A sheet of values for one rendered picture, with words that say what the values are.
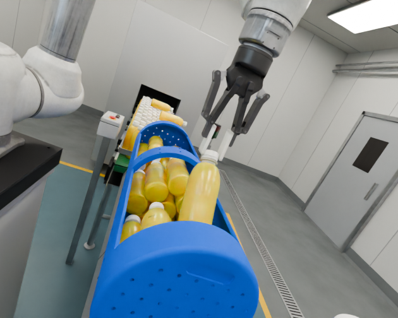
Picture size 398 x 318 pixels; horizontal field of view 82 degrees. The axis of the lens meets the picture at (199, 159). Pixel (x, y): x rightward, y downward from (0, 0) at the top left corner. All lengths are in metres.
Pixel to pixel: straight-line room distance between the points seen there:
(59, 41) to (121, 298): 0.71
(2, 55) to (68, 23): 0.21
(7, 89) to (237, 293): 0.68
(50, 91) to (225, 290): 0.72
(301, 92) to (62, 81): 5.56
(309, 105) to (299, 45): 1.37
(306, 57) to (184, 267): 5.82
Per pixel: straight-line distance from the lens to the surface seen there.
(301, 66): 5.98
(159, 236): 0.38
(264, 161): 6.07
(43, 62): 0.85
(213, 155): 0.50
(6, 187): 0.70
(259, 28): 0.49
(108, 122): 1.32
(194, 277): 0.40
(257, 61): 0.48
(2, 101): 0.75
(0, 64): 0.74
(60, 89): 0.85
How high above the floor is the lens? 1.44
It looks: 16 degrees down
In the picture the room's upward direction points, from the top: 24 degrees clockwise
